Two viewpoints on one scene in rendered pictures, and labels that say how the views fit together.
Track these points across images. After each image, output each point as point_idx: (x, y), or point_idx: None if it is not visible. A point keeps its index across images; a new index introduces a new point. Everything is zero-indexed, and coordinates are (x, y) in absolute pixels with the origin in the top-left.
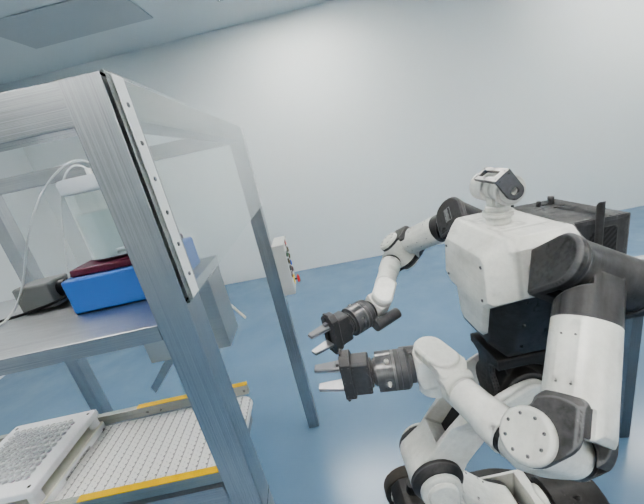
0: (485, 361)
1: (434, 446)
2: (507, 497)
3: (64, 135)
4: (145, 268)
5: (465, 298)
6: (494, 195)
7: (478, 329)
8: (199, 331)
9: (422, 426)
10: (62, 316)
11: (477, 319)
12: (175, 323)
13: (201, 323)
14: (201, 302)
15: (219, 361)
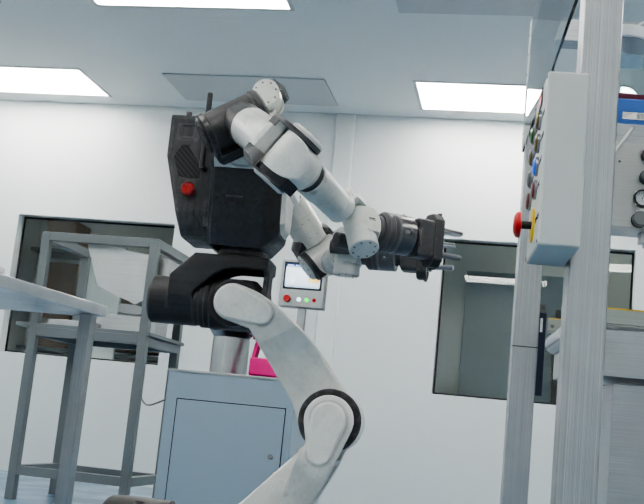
0: (271, 279)
1: (334, 374)
2: None
3: (571, 44)
4: None
5: (288, 205)
6: (283, 107)
7: (289, 233)
8: (522, 173)
9: (334, 377)
10: None
11: (290, 222)
12: None
13: (523, 169)
14: (525, 156)
15: (521, 203)
